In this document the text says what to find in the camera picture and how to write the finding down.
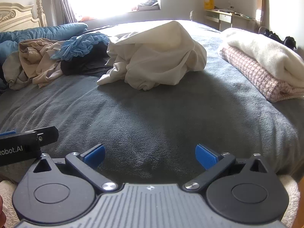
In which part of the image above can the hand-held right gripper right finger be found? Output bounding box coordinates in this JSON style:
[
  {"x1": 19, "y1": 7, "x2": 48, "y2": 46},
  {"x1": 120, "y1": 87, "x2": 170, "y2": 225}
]
[{"x1": 182, "y1": 144, "x2": 274, "y2": 192}]

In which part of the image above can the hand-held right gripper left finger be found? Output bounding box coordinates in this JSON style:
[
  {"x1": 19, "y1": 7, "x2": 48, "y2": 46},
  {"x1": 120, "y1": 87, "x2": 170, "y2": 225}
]
[{"x1": 33, "y1": 144, "x2": 118, "y2": 193}]

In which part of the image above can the grey beige garment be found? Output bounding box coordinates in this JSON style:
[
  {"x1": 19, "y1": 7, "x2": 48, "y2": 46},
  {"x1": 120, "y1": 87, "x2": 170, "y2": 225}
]
[{"x1": 2, "y1": 51, "x2": 32, "y2": 91}]

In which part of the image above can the black garment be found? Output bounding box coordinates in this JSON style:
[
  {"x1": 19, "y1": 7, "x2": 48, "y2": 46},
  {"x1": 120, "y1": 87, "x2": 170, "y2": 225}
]
[{"x1": 60, "y1": 44, "x2": 112, "y2": 76}]

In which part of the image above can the tan garment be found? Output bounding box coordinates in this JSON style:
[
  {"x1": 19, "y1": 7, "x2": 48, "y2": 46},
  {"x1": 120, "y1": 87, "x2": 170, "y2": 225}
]
[{"x1": 18, "y1": 37, "x2": 72, "y2": 89}]

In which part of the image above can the green fluffy towel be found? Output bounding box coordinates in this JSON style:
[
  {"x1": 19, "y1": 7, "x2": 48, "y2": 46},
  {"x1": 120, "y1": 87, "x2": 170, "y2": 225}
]
[{"x1": 0, "y1": 176, "x2": 300, "y2": 228}]

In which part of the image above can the light blue garment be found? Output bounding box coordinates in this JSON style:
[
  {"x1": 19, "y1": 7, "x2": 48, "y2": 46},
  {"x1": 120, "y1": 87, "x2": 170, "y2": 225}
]
[{"x1": 50, "y1": 33, "x2": 111, "y2": 61}]

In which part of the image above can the folded pink houndstooth garment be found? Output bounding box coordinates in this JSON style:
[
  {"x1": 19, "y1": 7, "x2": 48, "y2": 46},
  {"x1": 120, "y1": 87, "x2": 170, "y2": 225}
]
[{"x1": 218, "y1": 46, "x2": 304, "y2": 103}]

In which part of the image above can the dark blue quilt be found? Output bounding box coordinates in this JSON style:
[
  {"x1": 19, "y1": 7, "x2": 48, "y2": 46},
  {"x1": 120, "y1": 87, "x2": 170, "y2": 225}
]
[{"x1": 0, "y1": 22, "x2": 89, "y2": 64}]

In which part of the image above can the cream carved headboard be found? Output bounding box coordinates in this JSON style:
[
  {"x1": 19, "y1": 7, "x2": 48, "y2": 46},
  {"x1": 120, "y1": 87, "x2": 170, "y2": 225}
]
[{"x1": 0, "y1": 0, "x2": 48, "y2": 32}]

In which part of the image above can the folded white fluffy garment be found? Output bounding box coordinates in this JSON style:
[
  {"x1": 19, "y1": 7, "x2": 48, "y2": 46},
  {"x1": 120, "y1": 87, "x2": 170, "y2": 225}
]
[{"x1": 221, "y1": 28, "x2": 304, "y2": 89}]

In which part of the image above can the grey curtain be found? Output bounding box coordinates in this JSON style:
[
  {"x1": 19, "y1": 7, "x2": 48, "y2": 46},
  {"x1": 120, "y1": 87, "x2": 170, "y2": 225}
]
[{"x1": 51, "y1": 0, "x2": 78, "y2": 24}]

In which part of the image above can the pale wooden desk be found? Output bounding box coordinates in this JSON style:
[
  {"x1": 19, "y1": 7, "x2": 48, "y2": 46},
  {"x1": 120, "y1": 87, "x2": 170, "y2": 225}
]
[{"x1": 205, "y1": 8, "x2": 258, "y2": 32}]

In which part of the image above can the black bag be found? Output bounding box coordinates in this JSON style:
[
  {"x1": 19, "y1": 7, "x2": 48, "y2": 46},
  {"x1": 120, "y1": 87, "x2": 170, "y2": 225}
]
[{"x1": 264, "y1": 29, "x2": 297, "y2": 50}]

